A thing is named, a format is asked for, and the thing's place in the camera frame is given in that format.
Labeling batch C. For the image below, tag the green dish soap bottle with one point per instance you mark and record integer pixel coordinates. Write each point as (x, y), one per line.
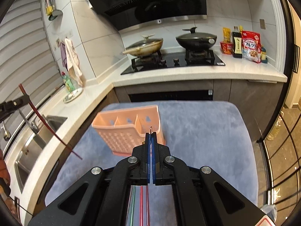
(67, 81)

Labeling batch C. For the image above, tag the dark soy sauce bottle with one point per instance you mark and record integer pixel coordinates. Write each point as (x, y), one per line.
(237, 43)

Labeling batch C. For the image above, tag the white hanging towel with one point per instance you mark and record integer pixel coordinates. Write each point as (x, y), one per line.
(73, 63)

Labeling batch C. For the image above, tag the pink perforated utensil holder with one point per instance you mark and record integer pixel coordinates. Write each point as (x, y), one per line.
(124, 129)

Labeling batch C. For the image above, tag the chrome faucet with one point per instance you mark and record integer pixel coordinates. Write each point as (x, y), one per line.
(28, 122)

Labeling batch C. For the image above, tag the beige pan with lid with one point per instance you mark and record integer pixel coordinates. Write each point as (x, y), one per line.
(144, 47)

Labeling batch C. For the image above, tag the steel sink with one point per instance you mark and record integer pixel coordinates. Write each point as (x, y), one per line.
(31, 150)

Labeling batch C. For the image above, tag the black gas hob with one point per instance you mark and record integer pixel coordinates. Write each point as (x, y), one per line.
(171, 60)

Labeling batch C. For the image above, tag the yellow snack packet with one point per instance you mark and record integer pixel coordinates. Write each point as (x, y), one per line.
(226, 35)

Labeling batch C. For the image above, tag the small white plate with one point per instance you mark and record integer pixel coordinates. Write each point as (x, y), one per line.
(72, 95)

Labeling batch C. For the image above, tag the red cereal bag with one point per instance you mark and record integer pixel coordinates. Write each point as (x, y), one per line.
(251, 46)

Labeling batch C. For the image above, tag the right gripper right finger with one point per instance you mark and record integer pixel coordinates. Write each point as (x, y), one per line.
(160, 173)

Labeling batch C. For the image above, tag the red instant noodle cup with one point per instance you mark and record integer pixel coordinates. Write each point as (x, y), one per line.
(226, 47)

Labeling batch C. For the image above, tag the blue fleece table mat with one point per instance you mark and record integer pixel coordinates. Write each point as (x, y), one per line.
(201, 134)

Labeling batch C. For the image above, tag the small blue yellow container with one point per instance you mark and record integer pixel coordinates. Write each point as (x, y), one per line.
(263, 55)

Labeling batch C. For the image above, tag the dark red chopstick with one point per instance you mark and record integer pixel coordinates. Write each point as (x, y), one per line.
(45, 122)

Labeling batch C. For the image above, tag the red twisted chopstick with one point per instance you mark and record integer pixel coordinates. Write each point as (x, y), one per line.
(141, 207)

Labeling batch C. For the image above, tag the black wok with lid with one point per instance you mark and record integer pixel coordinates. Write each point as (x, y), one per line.
(195, 41)

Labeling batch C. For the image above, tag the black range hood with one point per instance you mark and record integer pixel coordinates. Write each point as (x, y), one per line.
(123, 14)

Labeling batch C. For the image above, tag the person's left hand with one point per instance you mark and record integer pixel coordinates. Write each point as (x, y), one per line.
(4, 175)

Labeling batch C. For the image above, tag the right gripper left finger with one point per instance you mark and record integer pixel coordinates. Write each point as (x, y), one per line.
(141, 172)

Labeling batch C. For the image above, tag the green chopstick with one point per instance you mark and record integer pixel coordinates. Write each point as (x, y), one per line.
(131, 206)

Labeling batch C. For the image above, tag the bright red chopstick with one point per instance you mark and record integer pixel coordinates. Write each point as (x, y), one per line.
(147, 207)

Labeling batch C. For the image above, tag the purple hanging cloth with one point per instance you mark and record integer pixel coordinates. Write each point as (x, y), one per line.
(63, 54)

